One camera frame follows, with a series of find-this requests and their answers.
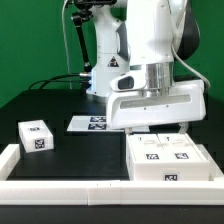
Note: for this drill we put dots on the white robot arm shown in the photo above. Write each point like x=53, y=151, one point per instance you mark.
x=147, y=43

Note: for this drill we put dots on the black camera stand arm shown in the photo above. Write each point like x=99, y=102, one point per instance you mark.
x=84, y=14

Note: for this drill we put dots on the white marker plate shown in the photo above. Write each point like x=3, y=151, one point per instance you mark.
x=91, y=123

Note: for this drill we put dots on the white cabinet body box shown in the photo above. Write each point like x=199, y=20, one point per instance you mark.
x=170, y=170

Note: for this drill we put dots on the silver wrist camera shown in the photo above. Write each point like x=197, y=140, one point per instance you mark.
x=128, y=82

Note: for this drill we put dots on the white U-shaped fence frame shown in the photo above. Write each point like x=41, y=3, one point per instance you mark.
x=106, y=192

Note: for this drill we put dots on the white cabinet top block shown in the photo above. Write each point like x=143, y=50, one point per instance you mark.
x=35, y=136

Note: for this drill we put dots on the white cabinet door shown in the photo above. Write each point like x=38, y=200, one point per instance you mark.
x=181, y=147
x=146, y=148

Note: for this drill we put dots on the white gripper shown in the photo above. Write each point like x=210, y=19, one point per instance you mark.
x=183, y=103

